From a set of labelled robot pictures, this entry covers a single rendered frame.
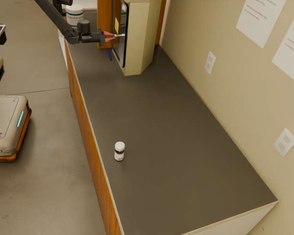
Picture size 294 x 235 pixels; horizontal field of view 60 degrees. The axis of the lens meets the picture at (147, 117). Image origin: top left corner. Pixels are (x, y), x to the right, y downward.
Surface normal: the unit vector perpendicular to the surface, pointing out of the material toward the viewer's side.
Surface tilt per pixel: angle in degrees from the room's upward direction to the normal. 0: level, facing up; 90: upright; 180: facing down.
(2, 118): 0
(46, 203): 0
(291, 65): 90
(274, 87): 90
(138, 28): 90
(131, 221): 0
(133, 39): 90
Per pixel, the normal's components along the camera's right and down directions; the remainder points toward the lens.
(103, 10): 0.35, 0.68
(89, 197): 0.12, -0.72
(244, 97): -0.93, 0.16
